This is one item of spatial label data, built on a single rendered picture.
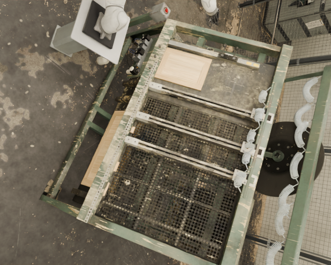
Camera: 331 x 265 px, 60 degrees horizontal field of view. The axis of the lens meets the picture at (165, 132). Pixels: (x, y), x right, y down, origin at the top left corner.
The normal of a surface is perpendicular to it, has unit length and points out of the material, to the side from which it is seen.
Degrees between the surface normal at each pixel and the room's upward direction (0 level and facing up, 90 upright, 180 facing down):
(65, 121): 0
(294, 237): 90
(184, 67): 54
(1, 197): 0
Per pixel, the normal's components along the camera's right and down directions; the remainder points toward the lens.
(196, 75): -0.07, -0.35
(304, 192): -0.60, -0.47
